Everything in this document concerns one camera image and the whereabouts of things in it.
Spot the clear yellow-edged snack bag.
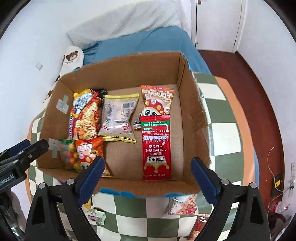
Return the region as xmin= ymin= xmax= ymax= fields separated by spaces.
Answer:
xmin=97 ymin=93 xmax=139 ymax=144

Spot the cranberry oat cookie packet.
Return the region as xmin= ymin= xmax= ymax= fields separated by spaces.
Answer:
xmin=165 ymin=194 xmax=199 ymax=216

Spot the white door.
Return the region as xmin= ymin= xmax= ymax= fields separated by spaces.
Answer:
xmin=192 ymin=1 xmax=245 ymax=52

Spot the small white panda packet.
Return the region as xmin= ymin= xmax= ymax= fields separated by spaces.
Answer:
xmin=86 ymin=208 xmax=106 ymax=226

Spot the orange panda seed packet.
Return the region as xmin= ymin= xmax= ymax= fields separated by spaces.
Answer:
xmin=132 ymin=85 xmax=175 ymax=130

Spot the yellow tag on floor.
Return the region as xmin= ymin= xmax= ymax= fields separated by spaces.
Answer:
xmin=274 ymin=179 xmax=281 ymax=189

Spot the wall socket left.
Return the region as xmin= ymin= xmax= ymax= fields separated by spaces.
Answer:
xmin=36 ymin=62 xmax=43 ymax=70

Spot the colourful candy ball bag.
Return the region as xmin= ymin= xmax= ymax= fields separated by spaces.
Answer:
xmin=59 ymin=139 xmax=82 ymax=173

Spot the brown pastry packet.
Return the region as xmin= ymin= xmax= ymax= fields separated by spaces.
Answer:
xmin=186 ymin=214 xmax=210 ymax=240

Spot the red spicy strip packet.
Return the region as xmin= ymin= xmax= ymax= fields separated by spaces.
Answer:
xmin=140 ymin=115 xmax=171 ymax=181

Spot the bear print pillow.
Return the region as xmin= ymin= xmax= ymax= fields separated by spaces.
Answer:
xmin=43 ymin=45 xmax=84 ymax=103

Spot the yellow panda snack packet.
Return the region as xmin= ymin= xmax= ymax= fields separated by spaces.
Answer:
xmin=82 ymin=198 xmax=92 ymax=210

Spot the white quilted headboard cushion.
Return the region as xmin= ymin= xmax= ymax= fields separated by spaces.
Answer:
xmin=67 ymin=1 xmax=182 ymax=48

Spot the cardboard milk box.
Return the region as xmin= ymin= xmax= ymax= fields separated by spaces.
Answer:
xmin=36 ymin=51 xmax=212 ymax=198

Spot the instant noodle packet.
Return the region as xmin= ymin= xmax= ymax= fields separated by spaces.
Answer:
xmin=68 ymin=88 xmax=107 ymax=140

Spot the blue bed sheet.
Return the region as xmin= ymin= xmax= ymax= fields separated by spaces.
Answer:
xmin=82 ymin=26 xmax=211 ymax=75

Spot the green white checkered mat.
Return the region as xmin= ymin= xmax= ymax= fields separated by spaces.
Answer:
xmin=24 ymin=72 xmax=256 ymax=241

